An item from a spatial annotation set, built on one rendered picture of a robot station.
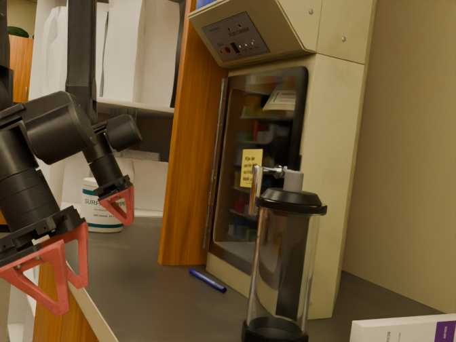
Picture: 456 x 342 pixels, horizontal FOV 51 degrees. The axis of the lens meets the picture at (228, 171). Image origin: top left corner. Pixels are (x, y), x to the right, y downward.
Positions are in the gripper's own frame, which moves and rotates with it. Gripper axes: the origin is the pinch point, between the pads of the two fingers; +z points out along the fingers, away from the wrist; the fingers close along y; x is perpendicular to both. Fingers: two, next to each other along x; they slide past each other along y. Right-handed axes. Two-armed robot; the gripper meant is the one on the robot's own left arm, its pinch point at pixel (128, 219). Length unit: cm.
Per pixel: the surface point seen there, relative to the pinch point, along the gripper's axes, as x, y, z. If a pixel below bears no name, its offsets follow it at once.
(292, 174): -31.3, -35.9, 0.1
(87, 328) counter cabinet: 14.7, -9.8, 15.8
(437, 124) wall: -73, 2, 9
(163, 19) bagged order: -29, 111, -64
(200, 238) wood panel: -11.9, 9.9, 12.2
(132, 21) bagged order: -17, 93, -63
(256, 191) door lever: -26.4, -22.3, 2.4
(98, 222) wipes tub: 15.1, 35.3, 0.4
